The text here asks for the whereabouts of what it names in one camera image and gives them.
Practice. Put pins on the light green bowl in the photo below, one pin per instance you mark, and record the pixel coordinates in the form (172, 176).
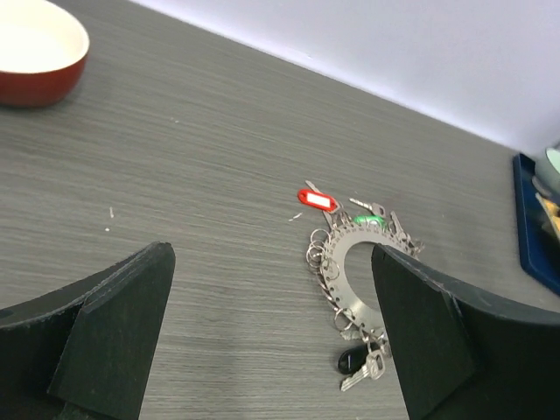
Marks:
(546, 174)

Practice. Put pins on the yellow woven bamboo plate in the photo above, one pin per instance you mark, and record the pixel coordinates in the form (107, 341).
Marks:
(550, 219)

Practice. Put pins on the red key tag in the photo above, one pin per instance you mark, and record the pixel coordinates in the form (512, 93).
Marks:
(317, 200)

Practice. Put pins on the red bowl white inside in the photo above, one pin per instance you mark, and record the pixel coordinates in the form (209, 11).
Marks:
(44, 49)

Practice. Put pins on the black key tag with key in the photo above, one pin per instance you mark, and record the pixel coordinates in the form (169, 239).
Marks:
(361, 363)

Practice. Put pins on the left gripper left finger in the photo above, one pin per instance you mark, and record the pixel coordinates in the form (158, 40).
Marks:
(85, 351)

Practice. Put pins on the green key tag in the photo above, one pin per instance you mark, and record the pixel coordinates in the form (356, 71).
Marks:
(370, 220)

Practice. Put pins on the blue tray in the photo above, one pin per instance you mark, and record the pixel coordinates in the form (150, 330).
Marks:
(538, 250)

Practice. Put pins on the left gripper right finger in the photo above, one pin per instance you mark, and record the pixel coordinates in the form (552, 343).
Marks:
(462, 352)

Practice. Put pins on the large silver keyring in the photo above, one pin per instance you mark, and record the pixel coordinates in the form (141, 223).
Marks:
(326, 257)

